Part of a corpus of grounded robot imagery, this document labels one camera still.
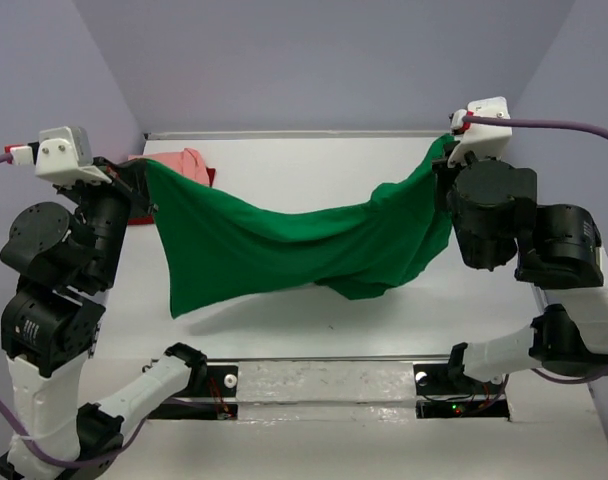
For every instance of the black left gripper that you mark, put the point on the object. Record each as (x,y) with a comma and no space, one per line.
(116,179)

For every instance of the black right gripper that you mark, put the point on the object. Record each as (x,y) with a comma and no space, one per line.
(447,174)

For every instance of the green t shirt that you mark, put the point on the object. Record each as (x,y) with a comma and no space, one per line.
(219,247)

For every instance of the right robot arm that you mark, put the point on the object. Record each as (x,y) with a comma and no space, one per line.
(559,253)

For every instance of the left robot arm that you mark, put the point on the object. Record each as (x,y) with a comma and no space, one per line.
(49,328)

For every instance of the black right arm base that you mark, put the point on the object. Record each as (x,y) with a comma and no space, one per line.
(440,396)

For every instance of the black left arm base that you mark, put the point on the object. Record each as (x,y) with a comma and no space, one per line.
(213,399)

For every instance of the dark red t shirt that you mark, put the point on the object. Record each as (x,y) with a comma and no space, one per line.
(148,220)

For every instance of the pink t shirt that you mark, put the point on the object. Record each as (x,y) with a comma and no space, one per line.
(187,163)

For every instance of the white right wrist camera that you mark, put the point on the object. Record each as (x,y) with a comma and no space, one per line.
(484,141)

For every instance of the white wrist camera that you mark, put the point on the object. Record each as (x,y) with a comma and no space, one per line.
(61,156)
(484,141)

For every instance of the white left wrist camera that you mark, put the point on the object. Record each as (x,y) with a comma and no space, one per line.
(61,156)

